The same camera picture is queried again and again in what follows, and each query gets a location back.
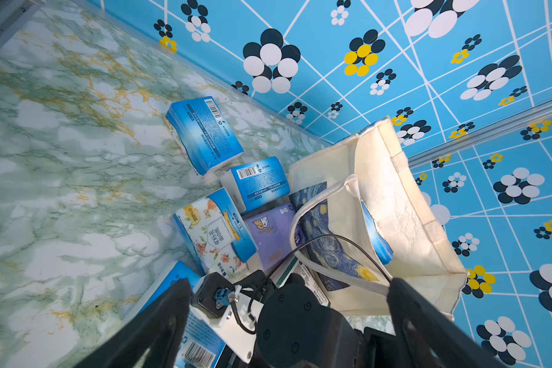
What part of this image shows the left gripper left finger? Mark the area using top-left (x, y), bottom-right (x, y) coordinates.
top-left (77, 279), bottom-right (193, 367)

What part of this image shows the purple tissue pack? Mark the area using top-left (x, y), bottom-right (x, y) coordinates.
top-left (245, 203), bottom-right (295, 271)

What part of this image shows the orange white tissue pack back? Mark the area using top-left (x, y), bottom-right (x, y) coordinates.
top-left (173, 188), bottom-right (257, 281)

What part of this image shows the blue tissue pack back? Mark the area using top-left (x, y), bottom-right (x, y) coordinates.
top-left (166, 97), bottom-right (244, 176)

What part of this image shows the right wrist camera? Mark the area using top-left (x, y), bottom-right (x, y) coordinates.
top-left (190, 272), bottom-right (264, 366)

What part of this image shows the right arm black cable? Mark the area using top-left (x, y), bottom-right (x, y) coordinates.
top-left (229, 233), bottom-right (393, 334)

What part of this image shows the blue tissue pack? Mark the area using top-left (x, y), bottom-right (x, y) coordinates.
top-left (166, 97), bottom-right (244, 176)
top-left (220, 156), bottom-right (291, 215)
top-left (121, 259), bottom-right (228, 368)

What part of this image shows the cream canvas tote bag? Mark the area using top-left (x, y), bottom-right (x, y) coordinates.
top-left (288, 118), bottom-right (467, 317)

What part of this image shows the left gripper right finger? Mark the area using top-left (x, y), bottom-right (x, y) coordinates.
top-left (386, 278), bottom-right (504, 368)

